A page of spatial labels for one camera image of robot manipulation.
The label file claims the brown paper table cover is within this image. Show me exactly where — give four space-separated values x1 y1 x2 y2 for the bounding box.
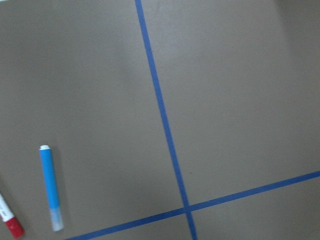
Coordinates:
0 0 320 240

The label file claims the blue marker pen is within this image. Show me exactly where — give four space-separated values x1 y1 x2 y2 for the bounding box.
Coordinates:
39 145 64 232

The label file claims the red capped white marker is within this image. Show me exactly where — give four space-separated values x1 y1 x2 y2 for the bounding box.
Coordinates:
0 195 25 239

